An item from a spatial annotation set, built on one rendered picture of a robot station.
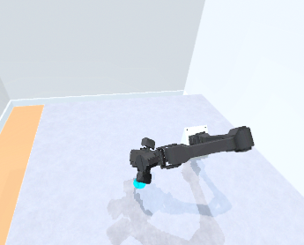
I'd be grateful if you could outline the cyan circle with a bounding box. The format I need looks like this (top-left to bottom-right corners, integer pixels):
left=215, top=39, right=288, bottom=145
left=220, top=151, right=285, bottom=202
left=133, top=179, right=145, bottom=189

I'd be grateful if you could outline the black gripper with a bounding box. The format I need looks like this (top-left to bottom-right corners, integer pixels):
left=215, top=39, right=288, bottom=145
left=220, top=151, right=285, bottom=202
left=136, top=137, right=155, bottom=184

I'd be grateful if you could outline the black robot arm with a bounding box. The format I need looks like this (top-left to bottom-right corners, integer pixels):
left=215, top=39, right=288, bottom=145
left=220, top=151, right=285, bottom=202
left=130, top=126, right=255, bottom=172

